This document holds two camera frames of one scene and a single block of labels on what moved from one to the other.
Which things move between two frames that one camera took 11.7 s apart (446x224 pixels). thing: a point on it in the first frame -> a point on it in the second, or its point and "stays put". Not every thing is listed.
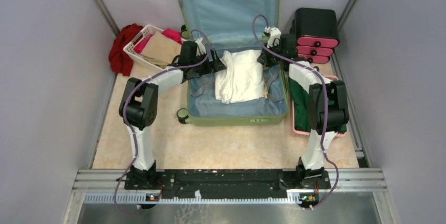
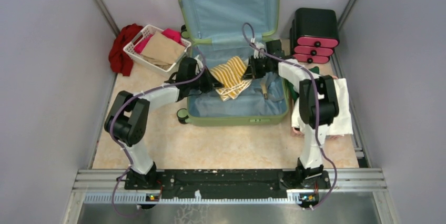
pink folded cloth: [173, 34] stays put
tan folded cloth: [161, 51] stays put
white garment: [243, 79] -> [342, 124]
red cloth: [120, 61] stays put
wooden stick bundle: [266, 89] stays put
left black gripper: [214, 65] -> [211, 82]
